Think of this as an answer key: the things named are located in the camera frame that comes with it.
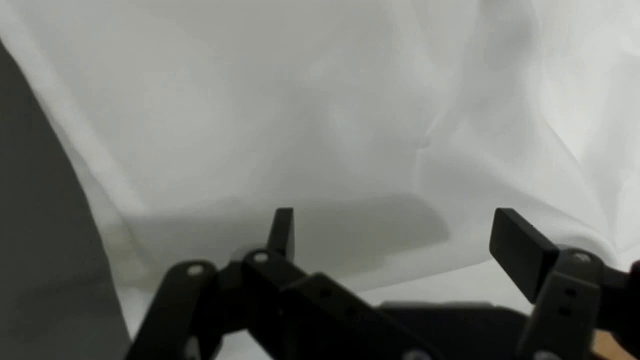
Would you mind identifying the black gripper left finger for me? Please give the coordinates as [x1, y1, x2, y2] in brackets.
[127, 207, 436, 360]

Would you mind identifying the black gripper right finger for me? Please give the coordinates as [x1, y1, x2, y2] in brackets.
[489, 207, 640, 360]

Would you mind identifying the white cloth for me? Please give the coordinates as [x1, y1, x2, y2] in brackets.
[0, 0, 640, 360]

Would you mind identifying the teal upholstered chair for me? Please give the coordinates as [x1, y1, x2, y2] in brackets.
[0, 39, 133, 360]

